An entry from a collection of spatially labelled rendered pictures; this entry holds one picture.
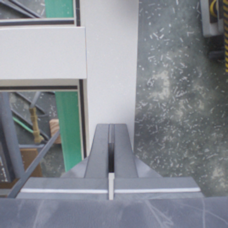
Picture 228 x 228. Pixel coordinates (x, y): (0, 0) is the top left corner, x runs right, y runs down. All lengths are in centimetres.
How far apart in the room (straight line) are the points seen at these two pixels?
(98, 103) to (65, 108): 9
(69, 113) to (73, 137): 4
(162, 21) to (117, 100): 102
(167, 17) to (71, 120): 101
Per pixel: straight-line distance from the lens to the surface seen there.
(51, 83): 22
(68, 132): 25
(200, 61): 122
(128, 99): 15
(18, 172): 74
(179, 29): 117
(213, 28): 111
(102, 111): 15
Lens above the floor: 108
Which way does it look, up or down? 73 degrees down
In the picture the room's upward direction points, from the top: 178 degrees clockwise
